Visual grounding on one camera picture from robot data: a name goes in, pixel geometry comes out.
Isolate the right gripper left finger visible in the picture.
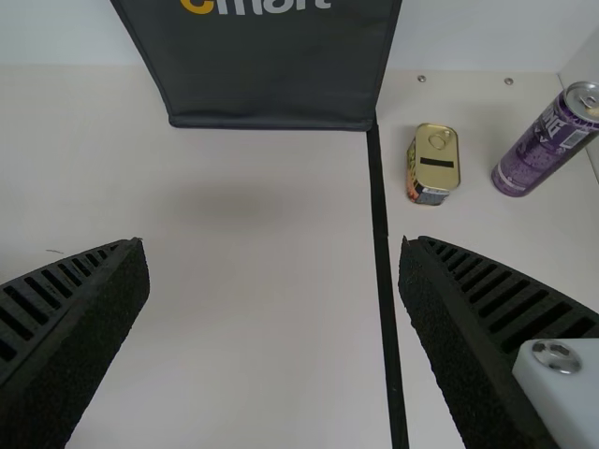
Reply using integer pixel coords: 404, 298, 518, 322
0, 237, 152, 449

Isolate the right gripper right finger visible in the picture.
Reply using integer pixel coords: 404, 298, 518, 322
398, 235, 599, 449

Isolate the black strip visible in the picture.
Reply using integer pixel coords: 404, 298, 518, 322
366, 119, 411, 449

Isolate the rectangular gold tin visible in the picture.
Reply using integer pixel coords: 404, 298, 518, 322
405, 123, 463, 207

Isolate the purple can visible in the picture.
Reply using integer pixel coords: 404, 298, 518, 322
489, 81, 599, 197

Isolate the dark grey bag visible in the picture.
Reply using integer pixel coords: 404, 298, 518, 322
110, 0, 403, 133

